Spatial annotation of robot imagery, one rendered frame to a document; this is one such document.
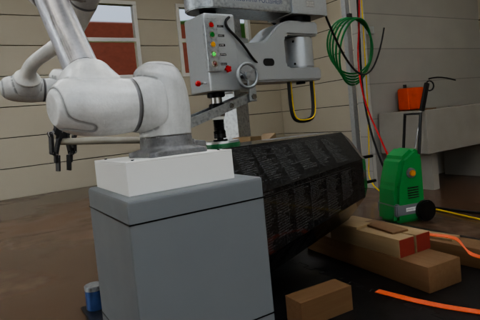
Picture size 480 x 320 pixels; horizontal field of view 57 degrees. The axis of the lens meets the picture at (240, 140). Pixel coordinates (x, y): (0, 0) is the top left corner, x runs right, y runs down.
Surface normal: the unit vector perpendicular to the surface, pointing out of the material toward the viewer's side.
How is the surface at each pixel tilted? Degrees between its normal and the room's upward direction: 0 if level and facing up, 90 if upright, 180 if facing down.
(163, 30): 90
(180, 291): 90
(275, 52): 90
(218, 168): 90
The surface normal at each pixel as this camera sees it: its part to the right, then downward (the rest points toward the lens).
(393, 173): -0.94, -0.20
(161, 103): 0.57, -0.02
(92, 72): 0.30, -0.69
